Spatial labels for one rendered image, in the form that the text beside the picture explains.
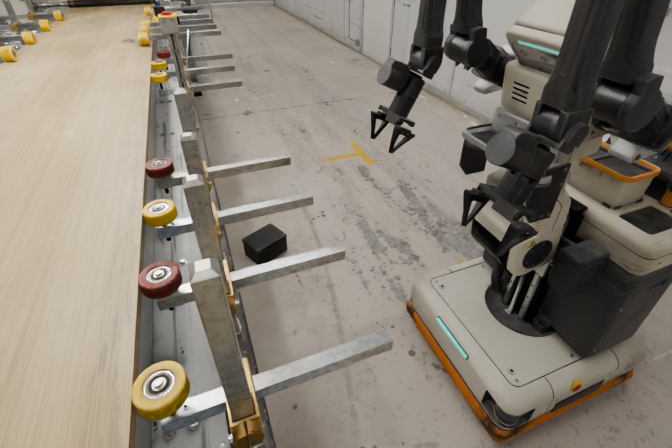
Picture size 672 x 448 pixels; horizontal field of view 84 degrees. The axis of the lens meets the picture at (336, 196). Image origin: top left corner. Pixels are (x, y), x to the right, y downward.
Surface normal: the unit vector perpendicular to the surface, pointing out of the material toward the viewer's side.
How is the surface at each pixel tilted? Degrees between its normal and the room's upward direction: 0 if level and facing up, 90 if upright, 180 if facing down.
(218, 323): 90
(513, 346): 0
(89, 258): 0
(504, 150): 65
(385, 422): 0
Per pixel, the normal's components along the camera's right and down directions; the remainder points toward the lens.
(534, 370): 0.00, -0.82
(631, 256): -0.93, 0.21
